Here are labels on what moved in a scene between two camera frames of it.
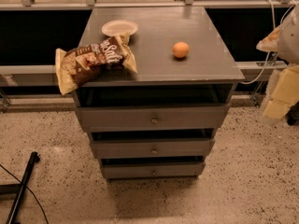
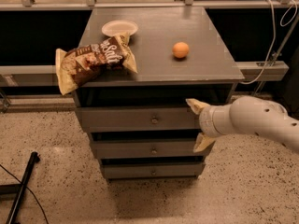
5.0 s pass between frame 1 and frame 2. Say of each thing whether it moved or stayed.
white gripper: moved
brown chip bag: stayed
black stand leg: stayed
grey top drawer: stayed
